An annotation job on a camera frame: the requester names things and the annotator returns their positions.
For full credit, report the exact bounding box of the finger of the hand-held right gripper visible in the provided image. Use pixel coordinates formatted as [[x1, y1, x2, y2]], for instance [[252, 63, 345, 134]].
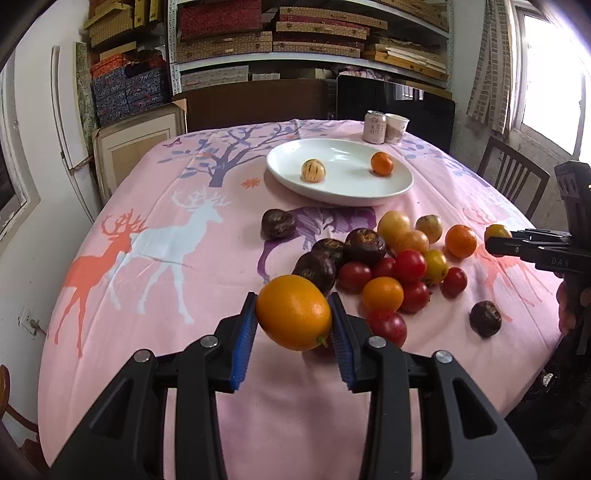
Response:
[[487, 237, 573, 261], [510, 229, 573, 241]]

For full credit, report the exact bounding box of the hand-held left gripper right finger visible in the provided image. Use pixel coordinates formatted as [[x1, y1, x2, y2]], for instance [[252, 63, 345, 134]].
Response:
[[327, 292, 539, 480]]

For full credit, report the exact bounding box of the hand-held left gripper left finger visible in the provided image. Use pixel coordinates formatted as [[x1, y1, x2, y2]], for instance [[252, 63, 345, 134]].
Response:
[[48, 292, 259, 480]]

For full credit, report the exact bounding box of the yellow tomato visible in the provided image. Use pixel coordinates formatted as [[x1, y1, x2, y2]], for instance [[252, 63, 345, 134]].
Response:
[[484, 224, 513, 245], [423, 250, 449, 284]]

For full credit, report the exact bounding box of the orange mandarin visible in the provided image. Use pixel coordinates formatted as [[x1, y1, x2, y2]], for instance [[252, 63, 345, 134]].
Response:
[[370, 152, 394, 176], [445, 224, 478, 259]]

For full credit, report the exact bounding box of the dark red tomato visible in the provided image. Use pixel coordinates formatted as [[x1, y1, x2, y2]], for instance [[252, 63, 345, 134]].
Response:
[[366, 311, 408, 348]]

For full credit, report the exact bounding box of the orange kumquat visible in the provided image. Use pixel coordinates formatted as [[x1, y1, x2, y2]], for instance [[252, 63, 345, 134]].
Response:
[[256, 274, 333, 352]]

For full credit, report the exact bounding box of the dark water chestnut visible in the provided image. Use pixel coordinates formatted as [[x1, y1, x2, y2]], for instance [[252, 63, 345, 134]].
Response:
[[311, 238, 348, 268], [345, 228, 387, 266], [292, 253, 337, 294], [469, 300, 502, 338], [261, 209, 297, 240]]

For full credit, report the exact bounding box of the pale yellow round fruit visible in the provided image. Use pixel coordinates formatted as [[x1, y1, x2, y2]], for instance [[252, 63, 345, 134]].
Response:
[[415, 215, 443, 244], [377, 210, 411, 247]]

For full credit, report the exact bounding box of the orange tomato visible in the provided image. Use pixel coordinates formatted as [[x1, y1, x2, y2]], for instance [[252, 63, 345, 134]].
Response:
[[392, 230, 430, 254], [361, 276, 404, 313]]

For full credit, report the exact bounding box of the white oval plate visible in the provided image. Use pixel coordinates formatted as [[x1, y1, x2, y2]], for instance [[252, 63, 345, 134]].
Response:
[[266, 138, 415, 207]]

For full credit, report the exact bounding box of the person's right forearm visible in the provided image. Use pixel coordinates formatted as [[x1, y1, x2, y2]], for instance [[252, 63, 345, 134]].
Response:
[[522, 323, 591, 462]]

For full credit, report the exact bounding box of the person's right hand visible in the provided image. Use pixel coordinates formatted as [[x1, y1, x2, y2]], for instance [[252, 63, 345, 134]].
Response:
[[557, 281, 575, 337]]

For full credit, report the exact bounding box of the dark wooden chair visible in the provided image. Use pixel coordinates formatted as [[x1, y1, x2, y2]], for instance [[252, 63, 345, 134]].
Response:
[[477, 135, 551, 222]]

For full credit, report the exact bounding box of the pink deer print tablecloth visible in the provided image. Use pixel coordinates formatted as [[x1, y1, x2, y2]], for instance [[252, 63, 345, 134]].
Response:
[[38, 119, 568, 480]]

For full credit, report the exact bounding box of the bright window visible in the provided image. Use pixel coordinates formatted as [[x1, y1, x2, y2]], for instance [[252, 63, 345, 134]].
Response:
[[510, 0, 591, 160]]

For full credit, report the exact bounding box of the black panel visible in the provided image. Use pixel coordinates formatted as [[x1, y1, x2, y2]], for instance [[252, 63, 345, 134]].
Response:
[[336, 74, 456, 153]]

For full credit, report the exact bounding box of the paper cup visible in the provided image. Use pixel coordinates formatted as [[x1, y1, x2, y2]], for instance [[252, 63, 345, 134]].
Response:
[[385, 113, 411, 146]]

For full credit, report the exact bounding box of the checked curtain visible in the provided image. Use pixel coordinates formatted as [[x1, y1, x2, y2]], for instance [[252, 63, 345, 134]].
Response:
[[466, 0, 522, 134]]

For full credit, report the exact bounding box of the white can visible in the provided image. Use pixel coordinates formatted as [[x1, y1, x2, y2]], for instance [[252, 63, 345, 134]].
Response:
[[362, 111, 387, 144]]

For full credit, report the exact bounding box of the striped pepino melon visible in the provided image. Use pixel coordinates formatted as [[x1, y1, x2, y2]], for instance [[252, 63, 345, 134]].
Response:
[[301, 159, 328, 182]]

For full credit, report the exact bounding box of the stack of wooden frames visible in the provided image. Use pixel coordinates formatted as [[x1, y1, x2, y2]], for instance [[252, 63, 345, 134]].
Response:
[[365, 37, 450, 83]]

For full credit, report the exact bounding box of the brown wooden board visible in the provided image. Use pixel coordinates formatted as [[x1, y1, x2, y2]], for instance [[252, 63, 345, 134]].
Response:
[[185, 78, 338, 132]]

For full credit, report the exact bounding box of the brown wooden chair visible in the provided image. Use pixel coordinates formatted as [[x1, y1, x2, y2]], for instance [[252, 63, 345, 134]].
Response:
[[0, 364, 42, 480]]

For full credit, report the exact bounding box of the stack of blue patterned boxes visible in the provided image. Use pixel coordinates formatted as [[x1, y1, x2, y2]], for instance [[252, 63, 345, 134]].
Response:
[[91, 53, 169, 127]]

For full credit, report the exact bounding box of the white board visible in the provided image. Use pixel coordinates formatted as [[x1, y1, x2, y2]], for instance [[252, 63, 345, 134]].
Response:
[[51, 44, 100, 222]]

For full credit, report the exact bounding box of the sliding window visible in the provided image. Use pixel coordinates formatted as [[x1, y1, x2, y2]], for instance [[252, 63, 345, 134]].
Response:
[[0, 69, 42, 243]]

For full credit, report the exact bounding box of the stack of woven flat boxes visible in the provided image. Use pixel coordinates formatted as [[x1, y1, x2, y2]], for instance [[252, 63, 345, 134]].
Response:
[[175, 0, 451, 65]]

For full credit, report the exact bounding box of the mottled stone slab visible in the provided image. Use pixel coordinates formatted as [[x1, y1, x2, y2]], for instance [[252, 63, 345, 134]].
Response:
[[75, 41, 101, 139]]

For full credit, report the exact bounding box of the white metal shelf rack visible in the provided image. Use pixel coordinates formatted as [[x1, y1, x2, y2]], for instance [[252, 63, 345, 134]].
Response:
[[166, 0, 453, 93]]

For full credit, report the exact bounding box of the red patterned box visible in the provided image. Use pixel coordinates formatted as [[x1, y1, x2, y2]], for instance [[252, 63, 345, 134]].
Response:
[[179, 2, 263, 41]]

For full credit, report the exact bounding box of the stack of yellow woven boxes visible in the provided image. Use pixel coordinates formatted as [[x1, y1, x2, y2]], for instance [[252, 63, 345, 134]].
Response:
[[83, 0, 164, 51]]

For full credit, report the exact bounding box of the wall socket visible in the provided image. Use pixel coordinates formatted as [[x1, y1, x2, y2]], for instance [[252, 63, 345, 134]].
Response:
[[21, 308, 47, 337]]

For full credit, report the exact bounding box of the light wooden picture frame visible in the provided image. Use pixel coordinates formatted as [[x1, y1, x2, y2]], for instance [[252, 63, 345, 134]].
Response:
[[92, 98, 188, 204]]

